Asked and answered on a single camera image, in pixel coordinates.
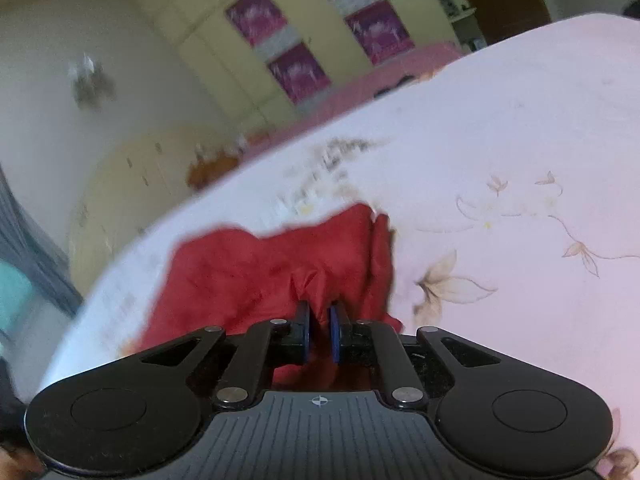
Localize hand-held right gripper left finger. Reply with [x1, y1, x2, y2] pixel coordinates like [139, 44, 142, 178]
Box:
[139, 300, 316, 411]

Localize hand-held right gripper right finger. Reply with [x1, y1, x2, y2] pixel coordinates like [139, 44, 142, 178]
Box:
[327, 301, 502, 411]

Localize red jacket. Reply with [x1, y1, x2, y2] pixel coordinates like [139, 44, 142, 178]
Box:
[135, 202, 404, 394]

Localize pink bed blanket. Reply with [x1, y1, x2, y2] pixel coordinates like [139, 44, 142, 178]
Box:
[239, 42, 464, 155]

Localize black cloth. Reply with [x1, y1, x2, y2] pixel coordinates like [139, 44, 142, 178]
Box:
[373, 75, 416, 99]

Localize floral white bedsheet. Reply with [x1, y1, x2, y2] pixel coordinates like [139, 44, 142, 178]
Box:
[37, 10, 640, 480]

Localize grey curtain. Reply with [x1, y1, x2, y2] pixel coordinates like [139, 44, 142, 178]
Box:
[0, 164, 84, 317]

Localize cream yellow wardrobe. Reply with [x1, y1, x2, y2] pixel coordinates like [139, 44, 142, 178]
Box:
[112, 0, 467, 132]

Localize ceiling lamp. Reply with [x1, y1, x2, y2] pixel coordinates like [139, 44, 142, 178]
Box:
[67, 52, 119, 112]

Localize purple wall poster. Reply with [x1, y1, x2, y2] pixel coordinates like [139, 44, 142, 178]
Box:
[224, 0, 289, 49]
[267, 42, 333, 106]
[344, 0, 416, 66]

